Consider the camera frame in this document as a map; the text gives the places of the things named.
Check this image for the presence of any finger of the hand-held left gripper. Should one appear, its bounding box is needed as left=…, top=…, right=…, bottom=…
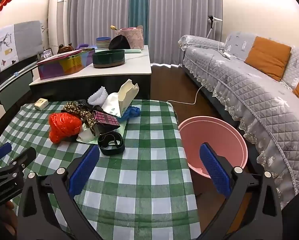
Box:
left=0, top=147, right=37, bottom=180
left=0, top=142, right=12, bottom=162

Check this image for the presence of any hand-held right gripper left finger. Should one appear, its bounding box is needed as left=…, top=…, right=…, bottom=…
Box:
left=17, top=144, right=105, bottom=240

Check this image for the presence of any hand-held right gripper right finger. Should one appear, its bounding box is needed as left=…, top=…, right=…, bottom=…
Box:
left=197, top=142, right=282, bottom=240

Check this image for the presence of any black strap loop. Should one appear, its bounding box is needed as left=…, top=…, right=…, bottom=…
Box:
left=97, top=132, right=125, bottom=156

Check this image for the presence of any pale green printed leaflet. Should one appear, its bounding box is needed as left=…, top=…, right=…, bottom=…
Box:
left=76, top=122, right=126, bottom=145

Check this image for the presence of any pink plastic bin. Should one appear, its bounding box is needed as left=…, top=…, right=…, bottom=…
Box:
left=177, top=116, right=248, bottom=179

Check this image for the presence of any red plastic bag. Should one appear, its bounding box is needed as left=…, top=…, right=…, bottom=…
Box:
left=49, top=112, right=83, bottom=144

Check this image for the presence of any maroon patterned box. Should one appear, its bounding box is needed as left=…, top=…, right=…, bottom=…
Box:
left=91, top=110, right=120, bottom=137

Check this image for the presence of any small white box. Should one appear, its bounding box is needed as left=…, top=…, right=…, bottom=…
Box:
left=34, top=98, right=48, bottom=110

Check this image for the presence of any leopard print ribbon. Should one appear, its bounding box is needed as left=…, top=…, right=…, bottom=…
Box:
left=61, top=101, right=100, bottom=135

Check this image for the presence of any black wrapper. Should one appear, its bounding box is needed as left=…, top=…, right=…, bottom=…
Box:
left=77, top=99, right=95, bottom=111

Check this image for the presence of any white paper bag green print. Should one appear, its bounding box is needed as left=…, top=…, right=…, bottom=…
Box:
left=102, top=92, right=127, bottom=118

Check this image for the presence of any white frilly paper liner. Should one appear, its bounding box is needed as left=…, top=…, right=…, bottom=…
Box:
left=87, top=86, right=108, bottom=105

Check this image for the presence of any cream paper carton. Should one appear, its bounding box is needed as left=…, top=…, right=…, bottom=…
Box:
left=117, top=79, right=139, bottom=115

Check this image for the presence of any person's left hand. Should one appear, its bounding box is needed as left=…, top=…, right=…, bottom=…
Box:
left=0, top=201, right=17, bottom=237

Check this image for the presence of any green checked tablecloth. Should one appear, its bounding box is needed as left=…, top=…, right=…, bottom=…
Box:
left=0, top=99, right=202, bottom=240

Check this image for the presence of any dark television cabinet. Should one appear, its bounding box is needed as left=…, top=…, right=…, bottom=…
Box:
left=0, top=64, right=40, bottom=120

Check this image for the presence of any grey quilted sofa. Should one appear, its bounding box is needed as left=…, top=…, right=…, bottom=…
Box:
left=178, top=31, right=299, bottom=203

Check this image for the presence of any black television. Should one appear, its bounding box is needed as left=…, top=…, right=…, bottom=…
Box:
left=0, top=52, right=43, bottom=80

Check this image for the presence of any colourful rectangular box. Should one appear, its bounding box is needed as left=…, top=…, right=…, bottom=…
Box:
left=36, top=48, right=95, bottom=80

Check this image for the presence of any white coffee table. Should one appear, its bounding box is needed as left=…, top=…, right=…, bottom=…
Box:
left=29, top=45, right=152, bottom=100

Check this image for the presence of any dark green round tin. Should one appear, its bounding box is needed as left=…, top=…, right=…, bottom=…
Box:
left=93, top=49, right=125, bottom=68

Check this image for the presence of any grey printed television cover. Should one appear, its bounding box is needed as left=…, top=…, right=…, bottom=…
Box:
left=0, top=20, right=43, bottom=74

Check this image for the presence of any brown teapot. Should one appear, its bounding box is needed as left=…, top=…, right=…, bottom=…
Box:
left=57, top=44, right=76, bottom=55

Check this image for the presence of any stack of coloured bowls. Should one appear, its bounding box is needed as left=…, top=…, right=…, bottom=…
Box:
left=96, top=37, right=112, bottom=49

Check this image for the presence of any black hat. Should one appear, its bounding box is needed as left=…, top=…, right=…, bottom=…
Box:
left=108, top=35, right=131, bottom=50

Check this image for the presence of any pink fabric basket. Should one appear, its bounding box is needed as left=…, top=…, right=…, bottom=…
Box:
left=114, top=25, right=144, bottom=49

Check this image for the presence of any white standing air conditioner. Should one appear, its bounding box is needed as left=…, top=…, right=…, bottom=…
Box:
left=48, top=0, right=70, bottom=55

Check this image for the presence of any white floor lamp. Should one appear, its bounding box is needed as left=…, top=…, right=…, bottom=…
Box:
left=206, top=15, right=223, bottom=39

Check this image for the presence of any grey curtain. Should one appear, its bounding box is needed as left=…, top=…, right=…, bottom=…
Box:
left=66, top=0, right=131, bottom=48
left=147, top=0, right=223, bottom=64

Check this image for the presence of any teal curtain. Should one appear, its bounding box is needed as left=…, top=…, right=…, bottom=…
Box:
left=128, top=0, right=150, bottom=45

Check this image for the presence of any white power cable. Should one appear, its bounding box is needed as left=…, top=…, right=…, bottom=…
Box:
left=166, top=52, right=230, bottom=105

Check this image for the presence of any small photo frame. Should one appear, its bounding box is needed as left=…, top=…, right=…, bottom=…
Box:
left=38, top=47, right=53, bottom=60

